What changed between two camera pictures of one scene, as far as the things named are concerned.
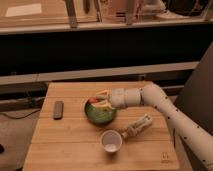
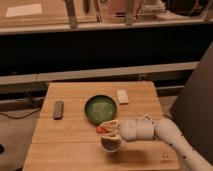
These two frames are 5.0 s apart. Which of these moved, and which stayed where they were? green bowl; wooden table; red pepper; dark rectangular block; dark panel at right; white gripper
Moved: white gripper; red pepper
Stayed: green bowl; wooden table; dark panel at right; dark rectangular block
